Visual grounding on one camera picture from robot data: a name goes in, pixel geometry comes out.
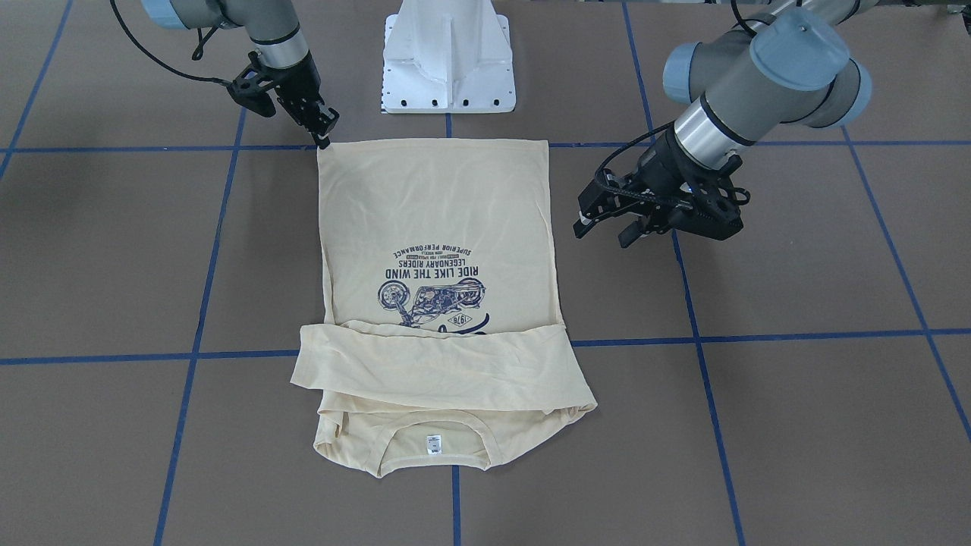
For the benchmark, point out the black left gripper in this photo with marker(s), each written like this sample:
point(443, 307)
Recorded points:
point(658, 168)

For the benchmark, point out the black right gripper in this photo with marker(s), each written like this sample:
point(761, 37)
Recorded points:
point(298, 84)

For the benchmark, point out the cream printed long-sleeve shirt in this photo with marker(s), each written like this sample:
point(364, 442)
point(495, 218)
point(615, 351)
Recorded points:
point(443, 340)

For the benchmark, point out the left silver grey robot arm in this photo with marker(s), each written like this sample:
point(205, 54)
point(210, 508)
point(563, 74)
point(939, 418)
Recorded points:
point(784, 65)

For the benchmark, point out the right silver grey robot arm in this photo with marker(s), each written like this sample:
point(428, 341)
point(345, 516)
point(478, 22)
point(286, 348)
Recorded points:
point(272, 26)

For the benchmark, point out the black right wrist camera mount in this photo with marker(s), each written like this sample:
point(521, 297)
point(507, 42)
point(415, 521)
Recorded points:
point(251, 88)

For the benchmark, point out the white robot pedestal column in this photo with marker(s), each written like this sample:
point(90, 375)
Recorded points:
point(447, 57)

